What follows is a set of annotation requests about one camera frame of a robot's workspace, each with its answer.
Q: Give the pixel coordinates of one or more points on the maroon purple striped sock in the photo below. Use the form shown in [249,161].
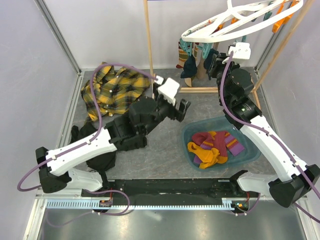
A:
[225,142]
[204,140]

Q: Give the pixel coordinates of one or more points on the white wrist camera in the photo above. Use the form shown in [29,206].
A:
[241,52]
[168,88]

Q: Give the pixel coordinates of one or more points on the aluminium corner post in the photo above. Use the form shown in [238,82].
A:
[46,13]

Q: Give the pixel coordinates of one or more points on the white oval clip hanger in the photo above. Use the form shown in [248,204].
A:
[242,20]

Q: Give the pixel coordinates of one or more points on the navy blue sock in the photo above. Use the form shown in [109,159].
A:
[190,68]
[208,61]

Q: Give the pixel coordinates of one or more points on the mustard yellow sock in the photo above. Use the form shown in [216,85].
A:
[205,155]
[216,153]

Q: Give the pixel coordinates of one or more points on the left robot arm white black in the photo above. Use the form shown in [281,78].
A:
[124,133]

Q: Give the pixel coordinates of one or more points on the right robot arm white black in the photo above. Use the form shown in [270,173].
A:
[293,178]

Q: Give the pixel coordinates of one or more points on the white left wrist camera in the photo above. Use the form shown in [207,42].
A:
[168,88]

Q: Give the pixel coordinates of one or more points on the white slotted cable duct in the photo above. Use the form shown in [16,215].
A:
[95,204]

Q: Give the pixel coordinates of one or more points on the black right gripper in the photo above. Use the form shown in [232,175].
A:
[218,64]

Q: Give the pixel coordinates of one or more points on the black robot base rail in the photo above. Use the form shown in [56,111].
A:
[180,191]

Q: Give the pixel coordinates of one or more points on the yellow plaid shirt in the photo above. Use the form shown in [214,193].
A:
[113,91]

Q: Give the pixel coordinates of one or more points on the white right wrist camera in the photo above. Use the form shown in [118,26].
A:
[241,52]

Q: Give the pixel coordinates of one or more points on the maroon beige striped sock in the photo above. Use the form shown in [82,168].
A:
[182,57]
[201,72]

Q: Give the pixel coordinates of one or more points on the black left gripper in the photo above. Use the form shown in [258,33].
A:
[178,114]

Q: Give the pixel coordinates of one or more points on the black garment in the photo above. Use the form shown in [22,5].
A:
[106,161]

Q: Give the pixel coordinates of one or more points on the teal plastic tub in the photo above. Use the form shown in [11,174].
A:
[251,152]

